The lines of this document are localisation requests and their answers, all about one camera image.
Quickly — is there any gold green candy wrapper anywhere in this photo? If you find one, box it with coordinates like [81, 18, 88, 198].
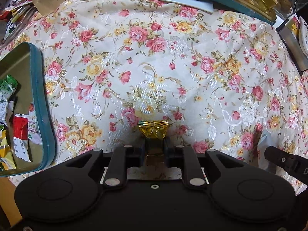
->
[137, 120, 170, 167]

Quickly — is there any white remote control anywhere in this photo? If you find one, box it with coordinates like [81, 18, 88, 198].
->
[299, 16, 308, 56]

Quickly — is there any red white snack packet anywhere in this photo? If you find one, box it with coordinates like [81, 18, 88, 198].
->
[13, 114, 31, 162]

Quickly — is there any yellow grey pastry packet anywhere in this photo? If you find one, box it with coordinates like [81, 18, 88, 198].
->
[0, 124, 16, 172]

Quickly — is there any white green-stripe snack packet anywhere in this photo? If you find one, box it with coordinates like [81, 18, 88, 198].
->
[1, 74, 19, 128]

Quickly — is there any teal gold tin lid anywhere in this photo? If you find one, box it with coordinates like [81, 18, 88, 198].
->
[1, 42, 57, 177]

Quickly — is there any floral tablecloth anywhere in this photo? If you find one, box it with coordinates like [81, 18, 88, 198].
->
[0, 0, 308, 195]

